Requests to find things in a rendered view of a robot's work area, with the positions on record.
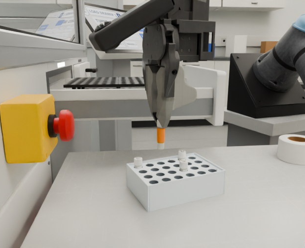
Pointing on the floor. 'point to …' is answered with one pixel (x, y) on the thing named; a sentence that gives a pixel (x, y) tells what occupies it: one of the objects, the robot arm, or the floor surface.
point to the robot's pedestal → (266, 128)
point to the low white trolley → (301, 182)
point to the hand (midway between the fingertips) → (157, 118)
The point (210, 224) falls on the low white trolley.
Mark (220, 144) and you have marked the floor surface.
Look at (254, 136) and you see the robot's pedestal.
